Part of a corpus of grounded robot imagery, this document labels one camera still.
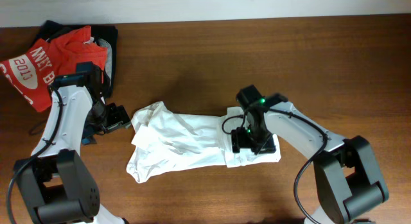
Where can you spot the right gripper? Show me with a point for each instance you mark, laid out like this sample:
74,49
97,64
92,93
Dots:
238,139

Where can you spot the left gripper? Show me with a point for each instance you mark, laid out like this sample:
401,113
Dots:
119,118

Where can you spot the white printed t-shirt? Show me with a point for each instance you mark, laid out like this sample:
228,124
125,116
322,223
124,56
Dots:
167,141

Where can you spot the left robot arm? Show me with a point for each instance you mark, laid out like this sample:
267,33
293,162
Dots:
54,182

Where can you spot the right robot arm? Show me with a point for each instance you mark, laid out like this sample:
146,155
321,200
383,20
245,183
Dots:
347,175

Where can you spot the grey folded garment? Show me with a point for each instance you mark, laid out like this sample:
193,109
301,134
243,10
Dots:
108,63

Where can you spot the red printed t-shirt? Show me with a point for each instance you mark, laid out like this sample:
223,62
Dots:
32,72

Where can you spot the black folded garment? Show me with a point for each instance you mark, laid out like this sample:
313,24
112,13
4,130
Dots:
51,30

